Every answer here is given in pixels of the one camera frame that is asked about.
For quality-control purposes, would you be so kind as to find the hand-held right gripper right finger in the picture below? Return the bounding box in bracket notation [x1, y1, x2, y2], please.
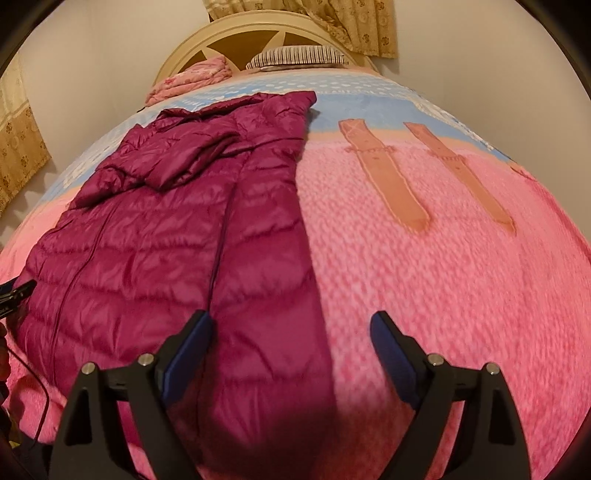
[370, 310, 530, 480]

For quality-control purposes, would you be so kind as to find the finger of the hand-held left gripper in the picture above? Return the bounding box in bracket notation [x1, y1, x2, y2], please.
[0, 280, 37, 319]

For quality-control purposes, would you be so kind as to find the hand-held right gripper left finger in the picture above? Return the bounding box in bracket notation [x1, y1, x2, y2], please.
[48, 310, 214, 480]

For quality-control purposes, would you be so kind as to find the magenta quilted down jacket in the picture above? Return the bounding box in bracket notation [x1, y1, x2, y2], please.
[14, 90, 341, 464]

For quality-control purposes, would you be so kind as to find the pink and blue printed blanket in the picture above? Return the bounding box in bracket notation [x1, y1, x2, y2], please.
[0, 65, 591, 480]

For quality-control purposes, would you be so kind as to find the beige floral side window curtain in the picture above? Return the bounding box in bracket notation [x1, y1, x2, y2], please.
[0, 54, 52, 216]

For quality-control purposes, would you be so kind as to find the folded pink floral quilt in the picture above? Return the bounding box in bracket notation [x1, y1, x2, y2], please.
[145, 56, 234, 106]

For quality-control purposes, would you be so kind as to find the striped pillow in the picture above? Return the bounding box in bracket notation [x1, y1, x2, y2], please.
[245, 45, 352, 71]

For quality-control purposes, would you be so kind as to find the cream arched bed headboard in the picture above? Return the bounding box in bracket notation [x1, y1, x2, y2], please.
[152, 17, 378, 89]

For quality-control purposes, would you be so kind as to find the beige floral curtain panel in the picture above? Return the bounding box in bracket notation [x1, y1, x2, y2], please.
[281, 0, 399, 60]
[202, 0, 288, 20]

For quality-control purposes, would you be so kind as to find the black cable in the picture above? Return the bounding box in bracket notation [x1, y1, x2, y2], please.
[0, 335, 52, 441]

